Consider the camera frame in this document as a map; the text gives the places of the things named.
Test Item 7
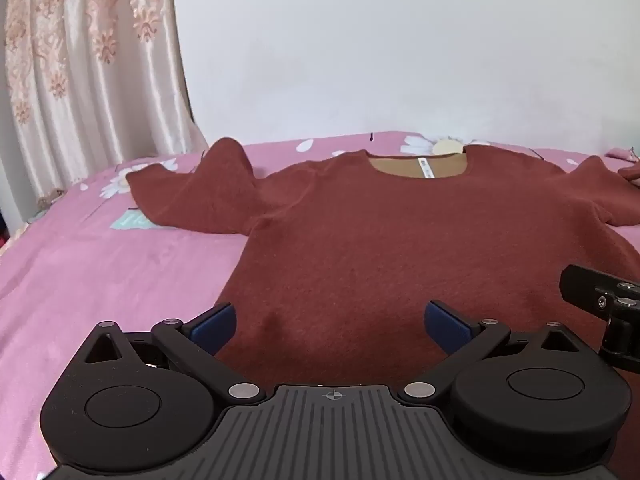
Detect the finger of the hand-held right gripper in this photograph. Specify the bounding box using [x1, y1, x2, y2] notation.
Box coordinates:
[559, 263, 640, 374]

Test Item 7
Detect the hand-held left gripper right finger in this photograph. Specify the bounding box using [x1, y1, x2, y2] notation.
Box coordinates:
[399, 300, 592, 404]

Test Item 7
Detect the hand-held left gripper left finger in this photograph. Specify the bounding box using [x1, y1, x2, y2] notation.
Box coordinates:
[75, 302, 266, 404]

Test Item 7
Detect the maroon knit sweater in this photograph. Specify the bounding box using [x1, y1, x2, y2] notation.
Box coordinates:
[125, 137, 640, 392]

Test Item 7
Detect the pink floral bedsheet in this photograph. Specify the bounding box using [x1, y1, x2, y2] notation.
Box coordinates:
[0, 130, 640, 480]

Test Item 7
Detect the cream patterned curtain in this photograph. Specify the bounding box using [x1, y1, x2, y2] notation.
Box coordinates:
[0, 0, 209, 233]

